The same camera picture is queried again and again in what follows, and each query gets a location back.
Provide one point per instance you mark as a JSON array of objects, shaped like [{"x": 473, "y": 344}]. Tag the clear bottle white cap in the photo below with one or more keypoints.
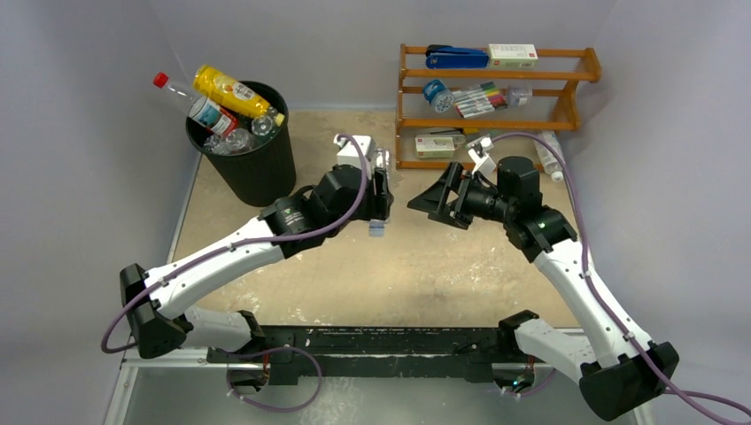
[{"x": 238, "y": 141}]

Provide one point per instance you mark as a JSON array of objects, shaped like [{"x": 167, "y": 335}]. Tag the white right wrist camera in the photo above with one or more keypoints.
[{"x": 479, "y": 152}]

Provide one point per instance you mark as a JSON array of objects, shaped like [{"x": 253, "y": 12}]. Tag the black plastic waste bin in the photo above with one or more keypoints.
[{"x": 257, "y": 177}]

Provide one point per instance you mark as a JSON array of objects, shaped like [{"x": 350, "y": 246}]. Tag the pack of coloured markers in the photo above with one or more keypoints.
[{"x": 478, "y": 100}]

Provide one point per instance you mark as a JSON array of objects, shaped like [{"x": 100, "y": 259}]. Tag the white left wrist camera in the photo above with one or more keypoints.
[{"x": 360, "y": 151}]

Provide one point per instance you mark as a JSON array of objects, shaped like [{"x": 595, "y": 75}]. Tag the blue stapler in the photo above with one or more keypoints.
[{"x": 440, "y": 56}]

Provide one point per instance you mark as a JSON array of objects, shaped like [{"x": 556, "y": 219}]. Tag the dark green label bottle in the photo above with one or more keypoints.
[{"x": 266, "y": 126}]

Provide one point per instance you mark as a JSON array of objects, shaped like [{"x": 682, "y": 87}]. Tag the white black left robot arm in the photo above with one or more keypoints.
[{"x": 159, "y": 304}]

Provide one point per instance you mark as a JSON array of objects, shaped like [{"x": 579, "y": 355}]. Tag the orange wooden shelf rack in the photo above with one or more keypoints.
[{"x": 553, "y": 104}]

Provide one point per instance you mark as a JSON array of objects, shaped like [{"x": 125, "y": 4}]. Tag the red cap bottle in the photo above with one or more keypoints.
[{"x": 196, "y": 106}]

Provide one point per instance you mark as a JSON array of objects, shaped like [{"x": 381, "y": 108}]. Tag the white green box top shelf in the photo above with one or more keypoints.
[{"x": 512, "y": 56}]

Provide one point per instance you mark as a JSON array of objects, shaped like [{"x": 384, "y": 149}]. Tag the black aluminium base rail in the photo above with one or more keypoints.
[{"x": 289, "y": 352}]

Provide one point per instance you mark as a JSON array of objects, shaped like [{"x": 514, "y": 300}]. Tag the small clear jar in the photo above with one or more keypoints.
[{"x": 518, "y": 96}]

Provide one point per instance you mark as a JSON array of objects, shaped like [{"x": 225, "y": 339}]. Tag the white green stapler box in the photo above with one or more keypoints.
[{"x": 437, "y": 146}]

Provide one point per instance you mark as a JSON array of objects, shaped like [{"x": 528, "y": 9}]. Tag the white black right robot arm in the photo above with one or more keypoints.
[{"x": 618, "y": 365}]

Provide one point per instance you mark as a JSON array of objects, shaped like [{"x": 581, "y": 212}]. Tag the blue tape dispenser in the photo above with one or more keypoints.
[{"x": 439, "y": 97}]

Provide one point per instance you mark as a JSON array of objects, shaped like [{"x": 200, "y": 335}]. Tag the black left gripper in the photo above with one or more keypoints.
[{"x": 379, "y": 197}]

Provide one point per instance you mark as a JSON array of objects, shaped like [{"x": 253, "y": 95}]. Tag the white label bottle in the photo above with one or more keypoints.
[{"x": 551, "y": 165}]

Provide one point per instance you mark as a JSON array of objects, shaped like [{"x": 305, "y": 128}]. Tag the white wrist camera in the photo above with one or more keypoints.
[
  {"x": 360, "y": 151},
  {"x": 479, "y": 152}
]

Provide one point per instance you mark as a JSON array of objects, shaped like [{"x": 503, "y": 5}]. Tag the yellow lemon drink bottle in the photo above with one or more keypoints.
[{"x": 233, "y": 94}]

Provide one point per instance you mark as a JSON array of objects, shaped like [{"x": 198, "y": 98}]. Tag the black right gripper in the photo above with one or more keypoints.
[{"x": 457, "y": 195}]

